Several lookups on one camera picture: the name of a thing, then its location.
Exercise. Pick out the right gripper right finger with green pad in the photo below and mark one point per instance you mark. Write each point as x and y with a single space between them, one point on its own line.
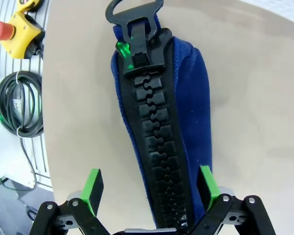
209 186

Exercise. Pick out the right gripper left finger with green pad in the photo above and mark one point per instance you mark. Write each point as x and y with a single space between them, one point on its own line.
91 193

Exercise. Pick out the navy CAMPUS zipper pouch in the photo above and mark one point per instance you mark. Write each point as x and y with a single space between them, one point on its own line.
193 102

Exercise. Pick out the yellow emergency stop button box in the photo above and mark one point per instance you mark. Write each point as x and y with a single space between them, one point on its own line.
22 31

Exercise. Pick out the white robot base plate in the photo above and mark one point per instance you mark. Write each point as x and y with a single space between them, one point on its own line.
12 182

